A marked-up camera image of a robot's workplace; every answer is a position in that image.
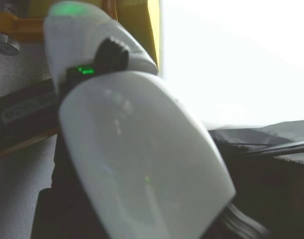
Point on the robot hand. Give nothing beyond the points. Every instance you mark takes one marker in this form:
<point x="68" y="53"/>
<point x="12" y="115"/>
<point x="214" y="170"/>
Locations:
<point x="142" y="149"/>

